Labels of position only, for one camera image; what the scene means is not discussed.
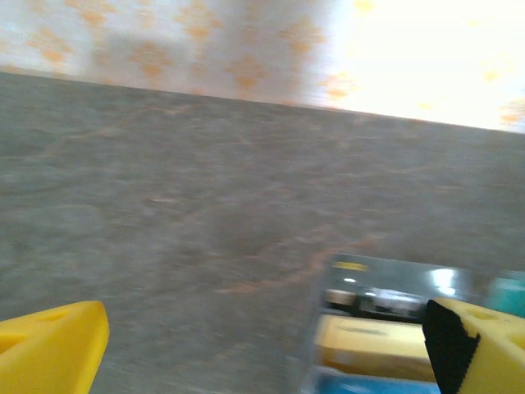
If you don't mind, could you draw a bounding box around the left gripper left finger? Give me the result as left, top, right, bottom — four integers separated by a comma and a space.
0, 300, 110, 394

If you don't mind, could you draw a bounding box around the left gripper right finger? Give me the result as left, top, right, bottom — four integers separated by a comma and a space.
423, 298, 525, 394

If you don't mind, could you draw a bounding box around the clear acrylic card stand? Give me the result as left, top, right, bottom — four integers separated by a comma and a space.
301, 252, 525, 394

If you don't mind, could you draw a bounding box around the teal credit card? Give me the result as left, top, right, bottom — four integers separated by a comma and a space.
491, 277, 525, 320

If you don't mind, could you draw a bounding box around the black credit card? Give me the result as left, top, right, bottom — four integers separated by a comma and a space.
326, 254, 430, 322

